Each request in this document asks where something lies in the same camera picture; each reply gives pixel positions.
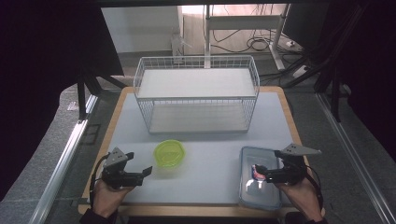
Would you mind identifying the aluminium rail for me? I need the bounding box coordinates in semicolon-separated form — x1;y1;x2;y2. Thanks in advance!
315;92;396;224
28;93;99;224

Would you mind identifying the person's left hand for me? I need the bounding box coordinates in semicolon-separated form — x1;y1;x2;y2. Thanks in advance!
92;178;135;218

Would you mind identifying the green plastic bowl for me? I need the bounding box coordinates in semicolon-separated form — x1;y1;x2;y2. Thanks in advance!
152;139;187;170

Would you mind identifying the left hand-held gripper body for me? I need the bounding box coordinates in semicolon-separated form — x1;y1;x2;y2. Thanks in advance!
101;147;146;189

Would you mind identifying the tangle of black floor cables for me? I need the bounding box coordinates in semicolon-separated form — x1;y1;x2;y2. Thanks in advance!
210;27;298;54

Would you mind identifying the pale grey table mat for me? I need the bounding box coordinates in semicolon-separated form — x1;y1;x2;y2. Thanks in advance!
87;91;314;207

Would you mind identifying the clear lidded food container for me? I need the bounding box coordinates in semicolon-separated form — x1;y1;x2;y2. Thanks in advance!
238;146;283;211

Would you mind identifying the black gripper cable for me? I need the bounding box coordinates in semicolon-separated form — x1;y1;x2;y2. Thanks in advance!
306;169;325;216
89;152;112;209

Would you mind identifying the dark curtain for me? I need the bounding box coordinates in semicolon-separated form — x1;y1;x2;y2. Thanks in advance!
330;0;396;155
0;0;125;202

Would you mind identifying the white desk frame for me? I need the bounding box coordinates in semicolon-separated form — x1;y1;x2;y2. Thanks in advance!
203;3;292;72

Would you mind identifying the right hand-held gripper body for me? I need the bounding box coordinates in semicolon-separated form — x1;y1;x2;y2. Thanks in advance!
265;143;322;186

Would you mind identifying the white wire shelf rack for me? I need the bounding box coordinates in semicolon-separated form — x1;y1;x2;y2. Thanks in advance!
133;55;261;135

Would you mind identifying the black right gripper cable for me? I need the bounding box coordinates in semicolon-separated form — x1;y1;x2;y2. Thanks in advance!
306;169;325;216

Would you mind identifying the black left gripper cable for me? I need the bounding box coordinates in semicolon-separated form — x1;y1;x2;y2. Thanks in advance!
89;152;112;209

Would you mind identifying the black metal stand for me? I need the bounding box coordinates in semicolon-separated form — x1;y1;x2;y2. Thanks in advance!
313;66;344;123
76;68;128;121

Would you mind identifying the white power strip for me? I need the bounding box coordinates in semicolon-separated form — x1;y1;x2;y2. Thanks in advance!
291;64;310;79

